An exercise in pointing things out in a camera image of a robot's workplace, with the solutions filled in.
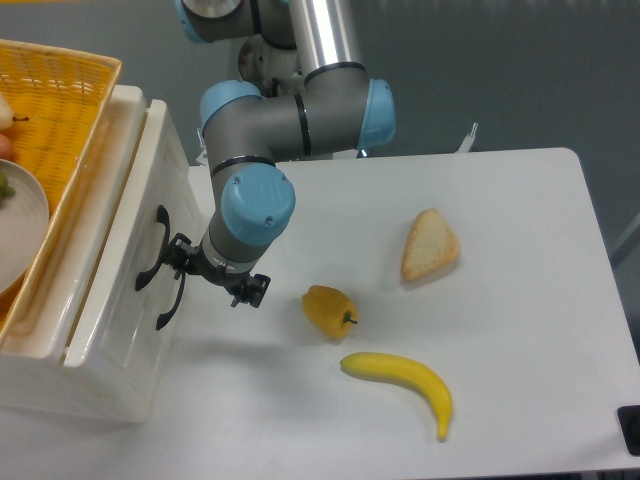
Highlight yellow woven basket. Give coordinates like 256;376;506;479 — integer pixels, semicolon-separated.
1;39;122;339

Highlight yellow banana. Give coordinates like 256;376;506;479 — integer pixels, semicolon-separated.
340;352;453;441

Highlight white drawer cabinet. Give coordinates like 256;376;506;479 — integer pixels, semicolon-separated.
1;85;147;418

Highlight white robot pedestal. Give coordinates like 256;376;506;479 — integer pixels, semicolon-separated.
237;35;304;98

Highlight pink peach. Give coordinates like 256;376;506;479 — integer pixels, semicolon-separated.
0;134;14;160

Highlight yellow bell pepper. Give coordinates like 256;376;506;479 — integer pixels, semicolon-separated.
301;285;359;341

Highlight white ribbed plate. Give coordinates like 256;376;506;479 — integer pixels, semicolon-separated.
1;159;49;294

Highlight slice of bread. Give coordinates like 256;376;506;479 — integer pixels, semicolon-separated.
401;209;461;281

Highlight green grapes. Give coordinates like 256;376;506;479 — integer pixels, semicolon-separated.
0;171;15;200

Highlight black corner device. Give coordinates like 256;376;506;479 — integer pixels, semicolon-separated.
617;405;640;457

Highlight black drawer handle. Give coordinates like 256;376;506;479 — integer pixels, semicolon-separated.
134;204;172;293
155;272;186;331

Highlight black top drawer handle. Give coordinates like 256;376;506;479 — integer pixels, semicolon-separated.
134;204;172;293

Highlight white top drawer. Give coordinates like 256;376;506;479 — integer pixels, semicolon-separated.
64;100;201;390

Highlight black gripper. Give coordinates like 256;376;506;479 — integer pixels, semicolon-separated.
162;233;271;308

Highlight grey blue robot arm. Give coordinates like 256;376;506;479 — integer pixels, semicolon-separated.
168;1;396;307

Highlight black lower drawer handle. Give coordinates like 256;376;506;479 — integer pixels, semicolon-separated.
155;272;186;331

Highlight white pear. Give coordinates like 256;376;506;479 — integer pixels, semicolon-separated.
0;93;29;131

